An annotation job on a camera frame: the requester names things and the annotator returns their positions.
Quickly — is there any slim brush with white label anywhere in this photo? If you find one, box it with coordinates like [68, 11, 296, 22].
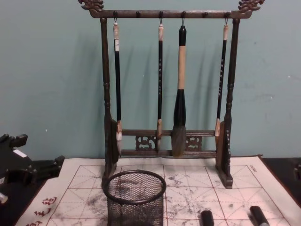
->
[112, 22, 124, 157]

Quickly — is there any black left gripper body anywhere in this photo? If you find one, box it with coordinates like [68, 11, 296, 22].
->
[0, 142, 32, 190]

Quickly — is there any black cylindrical brush handle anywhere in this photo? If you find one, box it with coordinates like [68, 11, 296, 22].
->
[200, 210, 215, 226]
[249, 205, 268, 226]

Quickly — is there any black mesh pen holder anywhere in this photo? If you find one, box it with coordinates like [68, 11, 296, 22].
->
[103, 170, 167, 226]

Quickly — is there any dark wooden brush rack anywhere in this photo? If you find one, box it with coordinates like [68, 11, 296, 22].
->
[79, 0, 269, 189]

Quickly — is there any slim black calligraphy brush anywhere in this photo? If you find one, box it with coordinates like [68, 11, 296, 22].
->
[155, 23, 165, 152]
[214, 23, 230, 137]

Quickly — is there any large brush with tan handle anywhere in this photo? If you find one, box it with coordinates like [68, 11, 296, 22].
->
[171, 24, 188, 158]

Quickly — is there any white felt mat, red grid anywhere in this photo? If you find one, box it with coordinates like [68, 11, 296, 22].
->
[13, 154, 301, 226]

